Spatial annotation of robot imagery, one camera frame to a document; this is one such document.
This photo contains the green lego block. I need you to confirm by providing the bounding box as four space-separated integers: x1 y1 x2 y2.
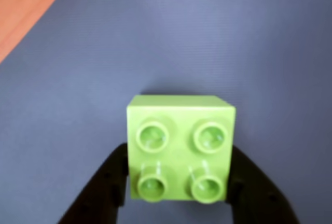
126 94 237 204

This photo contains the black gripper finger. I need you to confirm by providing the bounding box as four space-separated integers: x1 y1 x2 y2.
58 143 129 224
229 147 300 224

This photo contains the grey mat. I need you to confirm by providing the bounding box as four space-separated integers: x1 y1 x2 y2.
0 0 332 224

